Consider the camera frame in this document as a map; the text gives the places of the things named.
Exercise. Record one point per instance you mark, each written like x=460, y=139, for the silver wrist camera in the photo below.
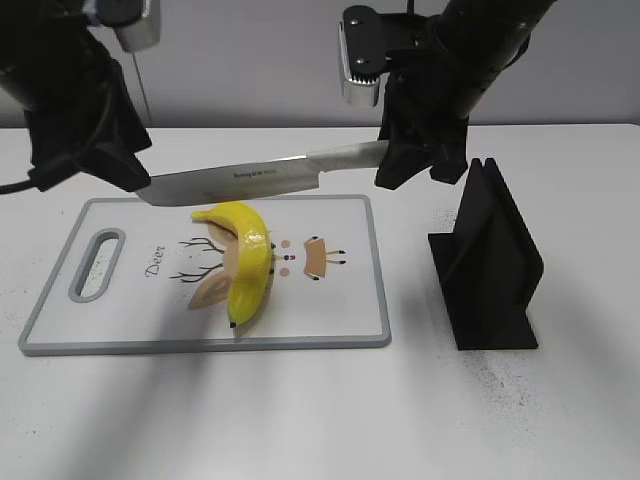
x=373, y=44
x=137, y=24

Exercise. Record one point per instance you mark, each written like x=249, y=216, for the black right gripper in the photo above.
x=424, y=108

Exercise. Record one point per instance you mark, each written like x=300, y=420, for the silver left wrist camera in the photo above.
x=137, y=24

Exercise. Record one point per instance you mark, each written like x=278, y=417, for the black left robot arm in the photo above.
x=48, y=54

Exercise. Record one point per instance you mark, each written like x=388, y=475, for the white-handled kitchen knife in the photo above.
x=259, y=179

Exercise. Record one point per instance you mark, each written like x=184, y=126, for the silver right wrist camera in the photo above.
x=373, y=44

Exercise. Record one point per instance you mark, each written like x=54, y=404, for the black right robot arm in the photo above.
x=490, y=36

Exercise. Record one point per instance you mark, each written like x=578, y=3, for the black knife stand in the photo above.
x=488, y=266

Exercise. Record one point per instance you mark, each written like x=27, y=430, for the white deer cutting board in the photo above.
x=137, y=279

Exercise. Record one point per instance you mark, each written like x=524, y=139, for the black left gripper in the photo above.
x=99, y=134

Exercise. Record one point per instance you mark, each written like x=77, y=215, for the yellow plastic banana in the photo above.
x=249, y=285

